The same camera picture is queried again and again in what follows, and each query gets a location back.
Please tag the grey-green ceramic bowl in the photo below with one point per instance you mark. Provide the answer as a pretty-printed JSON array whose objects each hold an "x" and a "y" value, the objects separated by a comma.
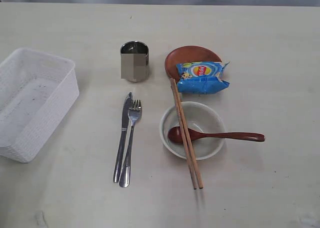
[{"x": 200, "y": 118}]

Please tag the silver metal spoon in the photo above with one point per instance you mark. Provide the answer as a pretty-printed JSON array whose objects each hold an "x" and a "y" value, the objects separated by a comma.
[{"x": 134, "y": 61}]

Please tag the blue chips bag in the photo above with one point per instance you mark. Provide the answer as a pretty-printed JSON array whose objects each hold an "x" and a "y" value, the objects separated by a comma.
[{"x": 201, "y": 77}]

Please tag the silver fork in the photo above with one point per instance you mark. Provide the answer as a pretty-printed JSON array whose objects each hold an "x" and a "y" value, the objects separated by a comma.
[{"x": 134, "y": 115}]

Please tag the wooden chopstick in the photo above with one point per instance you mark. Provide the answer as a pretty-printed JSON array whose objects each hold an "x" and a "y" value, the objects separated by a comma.
[
  {"x": 198, "y": 176},
  {"x": 178, "y": 108}
]

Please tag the brown wooden spoon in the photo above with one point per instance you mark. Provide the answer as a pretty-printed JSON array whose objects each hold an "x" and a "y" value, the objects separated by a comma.
[{"x": 175, "y": 135}]

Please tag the white perforated plastic basket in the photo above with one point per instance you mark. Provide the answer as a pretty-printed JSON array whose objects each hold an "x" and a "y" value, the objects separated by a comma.
[{"x": 37, "y": 90}]

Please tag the silver table knife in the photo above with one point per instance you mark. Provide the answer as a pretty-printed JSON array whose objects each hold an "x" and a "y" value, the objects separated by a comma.
[{"x": 124, "y": 128}]

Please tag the brown round wooden plate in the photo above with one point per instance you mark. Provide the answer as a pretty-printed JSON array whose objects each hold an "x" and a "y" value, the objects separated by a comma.
[{"x": 187, "y": 54}]

